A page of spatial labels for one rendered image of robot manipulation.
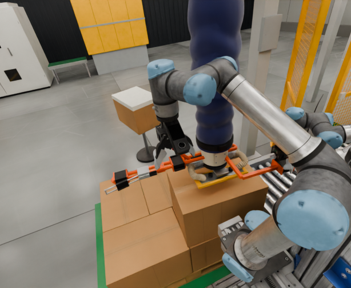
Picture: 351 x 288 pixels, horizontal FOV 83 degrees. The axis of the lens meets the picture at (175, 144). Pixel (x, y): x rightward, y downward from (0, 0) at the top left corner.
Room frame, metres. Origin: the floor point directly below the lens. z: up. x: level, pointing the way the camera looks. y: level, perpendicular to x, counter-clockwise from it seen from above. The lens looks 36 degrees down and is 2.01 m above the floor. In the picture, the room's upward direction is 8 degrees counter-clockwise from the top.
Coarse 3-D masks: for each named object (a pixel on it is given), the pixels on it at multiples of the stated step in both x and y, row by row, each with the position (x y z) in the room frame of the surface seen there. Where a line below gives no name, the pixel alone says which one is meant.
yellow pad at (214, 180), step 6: (228, 168) 0.94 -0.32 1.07; (204, 174) 0.91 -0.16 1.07; (210, 174) 0.88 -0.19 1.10; (228, 174) 0.88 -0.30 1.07; (234, 174) 0.88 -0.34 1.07; (198, 180) 0.87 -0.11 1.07; (210, 180) 0.85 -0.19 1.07; (216, 180) 0.85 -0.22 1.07; (222, 180) 0.85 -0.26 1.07; (198, 186) 0.82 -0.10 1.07; (204, 186) 0.82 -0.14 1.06
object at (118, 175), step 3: (120, 171) 0.90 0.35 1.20; (123, 171) 0.90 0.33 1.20; (126, 171) 0.89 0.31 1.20; (114, 174) 0.88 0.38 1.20; (117, 174) 0.88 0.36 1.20; (120, 174) 0.88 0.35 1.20; (123, 174) 0.87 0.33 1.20; (126, 174) 0.87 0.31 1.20; (114, 177) 0.86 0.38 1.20; (117, 177) 0.86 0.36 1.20; (120, 177) 0.85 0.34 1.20; (123, 177) 0.85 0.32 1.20; (126, 177) 0.85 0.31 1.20; (114, 180) 0.84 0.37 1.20; (117, 180) 0.84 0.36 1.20; (120, 180) 0.84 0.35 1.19; (129, 180) 0.87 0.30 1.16; (114, 183) 0.83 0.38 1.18
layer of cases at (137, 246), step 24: (120, 192) 1.34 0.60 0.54; (144, 192) 1.30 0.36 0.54; (168, 192) 1.26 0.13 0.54; (120, 216) 1.07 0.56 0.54; (144, 216) 1.04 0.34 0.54; (168, 216) 1.01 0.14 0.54; (120, 240) 0.85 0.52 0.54; (144, 240) 0.83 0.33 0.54; (168, 240) 0.80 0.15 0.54; (216, 240) 0.77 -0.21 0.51; (120, 264) 0.68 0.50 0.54; (144, 264) 0.65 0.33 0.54; (168, 264) 0.67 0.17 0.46; (192, 264) 0.72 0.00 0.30
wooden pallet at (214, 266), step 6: (216, 264) 0.81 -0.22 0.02; (222, 264) 0.80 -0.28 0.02; (198, 270) 0.73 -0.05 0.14; (204, 270) 0.77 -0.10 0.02; (210, 270) 0.76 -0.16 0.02; (186, 276) 0.70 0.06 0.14; (192, 276) 0.71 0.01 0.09; (198, 276) 0.73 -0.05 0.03; (174, 282) 0.67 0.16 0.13; (180, 282) 0.70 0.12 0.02; (186, 282) 0.69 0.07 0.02
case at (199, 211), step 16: (240, 160) 1.14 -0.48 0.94; (176, 176) 1.06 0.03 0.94; (256, 176) 0.95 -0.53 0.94; (176, 192) 0.91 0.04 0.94; (192, 192) 0.89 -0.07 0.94; (208, 192) 0.87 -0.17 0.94; (224, 192) 0.85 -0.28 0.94; (240, 192) 0.84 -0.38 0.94; (256, 192) 0.83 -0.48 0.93; (176, 208) 0.94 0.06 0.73; (192, 208) 0.77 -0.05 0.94; (208, 208) 0.76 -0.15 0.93; (224, 208) 0.79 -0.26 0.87; (240, 208) 0.81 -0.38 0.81; (256, 208) 0.84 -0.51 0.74; (192, 224) 0.74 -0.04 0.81; (208, 224) 0.76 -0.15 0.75; (192, 240) 0.74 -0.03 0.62
